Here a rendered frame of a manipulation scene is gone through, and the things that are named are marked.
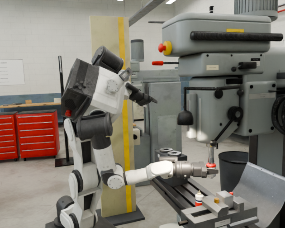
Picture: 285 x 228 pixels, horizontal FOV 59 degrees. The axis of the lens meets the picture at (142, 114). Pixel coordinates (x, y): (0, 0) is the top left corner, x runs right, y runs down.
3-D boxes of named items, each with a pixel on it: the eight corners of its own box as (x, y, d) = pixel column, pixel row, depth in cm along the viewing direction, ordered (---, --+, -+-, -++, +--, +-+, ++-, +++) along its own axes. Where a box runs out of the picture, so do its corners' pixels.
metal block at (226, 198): (224, 210, 116) (224, 197, 115) (216, 204, 122) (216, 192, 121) (233, 207, 118) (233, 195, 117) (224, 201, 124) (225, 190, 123)
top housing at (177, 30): (182, 51, 101) (182, 9, 99) (158, 57, 126) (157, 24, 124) (274, 51, 116) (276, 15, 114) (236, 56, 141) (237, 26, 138)
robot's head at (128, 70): (109, 80, 123) (117, 72, 117) (118, 72, 128) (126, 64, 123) (117, 89, 124) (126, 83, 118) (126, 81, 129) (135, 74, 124)
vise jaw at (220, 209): (217, 217, 111) (217, 209, 111) (201, 204, 123) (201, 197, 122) (228, 214, 113) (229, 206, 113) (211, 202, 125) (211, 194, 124)
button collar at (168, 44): (168, 54, 110) (167, 40, 109) (162, 55, 116) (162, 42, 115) (172, 54, 111) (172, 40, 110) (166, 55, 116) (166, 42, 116)
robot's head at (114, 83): (102, 87, 122) (110, 76, 116) (114, 77, 129) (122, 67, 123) (112, 96, 123) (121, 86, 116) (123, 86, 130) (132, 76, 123)
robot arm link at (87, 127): (85, 151, 117) (78, 125, 112) (88, 143, 125) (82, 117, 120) (111, 147, 117) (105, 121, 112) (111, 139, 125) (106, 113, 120)
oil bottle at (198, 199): (197, 212, 129) (197, 192, 127) (193, 209, 133) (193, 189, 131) (204, 211, 130) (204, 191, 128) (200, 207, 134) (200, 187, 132)
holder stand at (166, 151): (172, 187, 160) (171, 156, 157) (154, 176, 179) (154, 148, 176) (187, 183, 165) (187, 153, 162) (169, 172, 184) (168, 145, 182)
